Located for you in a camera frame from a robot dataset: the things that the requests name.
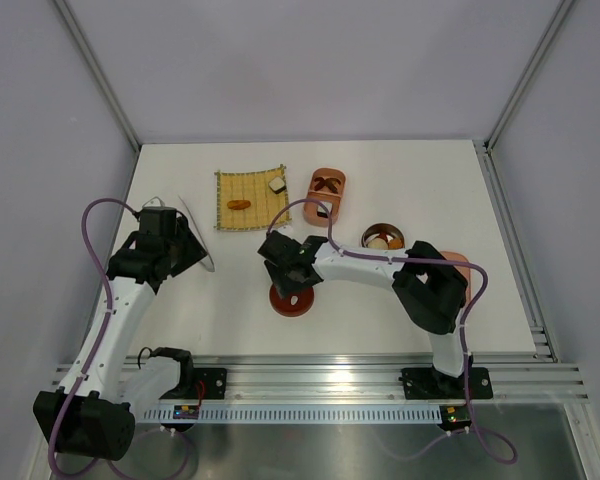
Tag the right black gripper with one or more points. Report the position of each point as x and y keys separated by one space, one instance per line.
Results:
x=281 y=282

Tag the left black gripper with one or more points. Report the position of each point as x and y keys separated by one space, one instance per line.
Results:
x=194 y=252

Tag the red round bowl lid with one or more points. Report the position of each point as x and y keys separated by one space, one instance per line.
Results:
x=294 y=305

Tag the curved red sausage piece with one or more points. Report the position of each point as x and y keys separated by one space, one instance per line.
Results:
x=324 y=182

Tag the round white rice ball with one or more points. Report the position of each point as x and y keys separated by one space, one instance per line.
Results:
x=378 y=243

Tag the dark red sausage piece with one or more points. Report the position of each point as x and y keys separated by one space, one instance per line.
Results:
x=332 y=186

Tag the pink lunch box lid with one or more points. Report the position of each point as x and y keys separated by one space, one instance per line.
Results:
x=462 y=268

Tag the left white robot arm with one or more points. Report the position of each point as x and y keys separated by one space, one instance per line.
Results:
x=92 y=413

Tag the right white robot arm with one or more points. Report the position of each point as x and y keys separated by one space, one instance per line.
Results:
x=431 y=290

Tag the pink oval lunch box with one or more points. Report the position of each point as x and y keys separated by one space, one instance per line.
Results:
x=327 y=186

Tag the orange carrot piece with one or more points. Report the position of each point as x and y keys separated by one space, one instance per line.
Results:
x=238 y=204

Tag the white brown sushi cube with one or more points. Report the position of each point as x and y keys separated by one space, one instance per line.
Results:
x=277 y=185

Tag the yellow bamboo mat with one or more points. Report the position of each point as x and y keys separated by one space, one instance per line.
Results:
x=252 y=186

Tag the round metal bowl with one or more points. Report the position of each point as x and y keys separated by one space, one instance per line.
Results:
x=383 y=230

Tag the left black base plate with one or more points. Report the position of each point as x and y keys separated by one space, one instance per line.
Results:
x=208 y=383

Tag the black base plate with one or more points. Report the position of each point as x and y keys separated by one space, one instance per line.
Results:
x=208 y=383
x=426 y=383

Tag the white slotted cable duct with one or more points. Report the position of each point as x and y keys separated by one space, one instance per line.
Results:
x=178 y=414

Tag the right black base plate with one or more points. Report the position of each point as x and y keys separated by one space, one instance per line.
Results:
x=426 y=383

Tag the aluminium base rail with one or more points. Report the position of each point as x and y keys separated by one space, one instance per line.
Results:
x=368 y=379

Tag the left aluminium frame post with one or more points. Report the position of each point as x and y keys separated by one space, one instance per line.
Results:
x=80 y=39

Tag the aluminium frame post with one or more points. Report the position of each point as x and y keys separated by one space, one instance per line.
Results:
x=80 y=39
x=532 y=68

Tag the right aluminium frame post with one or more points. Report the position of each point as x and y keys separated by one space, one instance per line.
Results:
x=532 y=68

